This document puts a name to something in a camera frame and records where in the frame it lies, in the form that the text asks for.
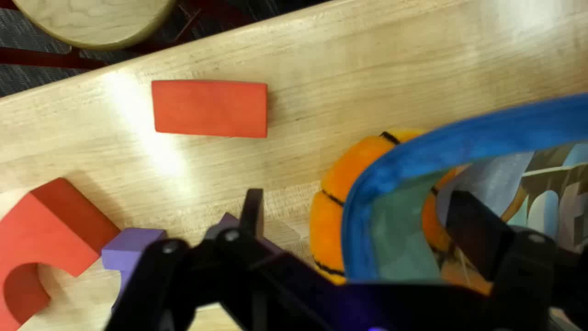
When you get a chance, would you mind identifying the large red arch block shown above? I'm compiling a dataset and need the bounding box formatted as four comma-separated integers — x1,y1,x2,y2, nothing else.
0,176,121,331

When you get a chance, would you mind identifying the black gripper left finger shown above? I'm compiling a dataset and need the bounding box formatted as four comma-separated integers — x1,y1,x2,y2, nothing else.
103,187,370,331

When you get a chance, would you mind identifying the purple notched block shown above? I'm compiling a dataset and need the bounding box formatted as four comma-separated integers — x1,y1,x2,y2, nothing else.
99,226,169,290

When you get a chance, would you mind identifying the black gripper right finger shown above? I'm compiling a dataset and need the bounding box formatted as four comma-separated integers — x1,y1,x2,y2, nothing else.
445,189,588,331

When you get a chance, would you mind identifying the clear plastic toy bag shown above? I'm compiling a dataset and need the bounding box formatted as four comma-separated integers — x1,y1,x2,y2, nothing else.
340,90,588,290

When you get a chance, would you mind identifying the round wooden stool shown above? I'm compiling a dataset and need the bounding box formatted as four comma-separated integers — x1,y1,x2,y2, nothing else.
11,0,180,51

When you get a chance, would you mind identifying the small red rectangular block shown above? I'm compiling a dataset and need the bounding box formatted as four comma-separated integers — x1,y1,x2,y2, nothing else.
151,79,270,139

